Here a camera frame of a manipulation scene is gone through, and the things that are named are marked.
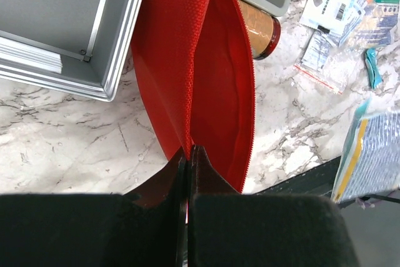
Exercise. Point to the brown bottle orange cap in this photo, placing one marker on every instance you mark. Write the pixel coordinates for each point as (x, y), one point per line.
(263, 30)

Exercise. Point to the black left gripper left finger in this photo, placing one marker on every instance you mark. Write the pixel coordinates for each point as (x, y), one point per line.
(144, 227)

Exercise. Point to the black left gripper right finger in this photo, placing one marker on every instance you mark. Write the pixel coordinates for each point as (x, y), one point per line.
(226, 228)

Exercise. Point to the light blue printed sachet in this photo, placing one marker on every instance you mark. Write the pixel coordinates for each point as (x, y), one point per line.
(334, 1)

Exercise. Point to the silvery clear foil packet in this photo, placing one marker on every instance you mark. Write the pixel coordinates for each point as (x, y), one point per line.
(369, 161)

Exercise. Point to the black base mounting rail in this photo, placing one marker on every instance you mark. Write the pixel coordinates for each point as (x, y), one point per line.
(317, 181)

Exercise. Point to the grey metal first aid case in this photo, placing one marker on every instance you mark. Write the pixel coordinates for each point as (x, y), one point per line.
(73, 46)

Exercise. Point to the clear ziplock bag red line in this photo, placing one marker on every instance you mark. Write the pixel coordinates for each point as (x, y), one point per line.
(328, 65)

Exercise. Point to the red first aid kit pouch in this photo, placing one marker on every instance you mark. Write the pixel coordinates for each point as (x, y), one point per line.
(195, 73)

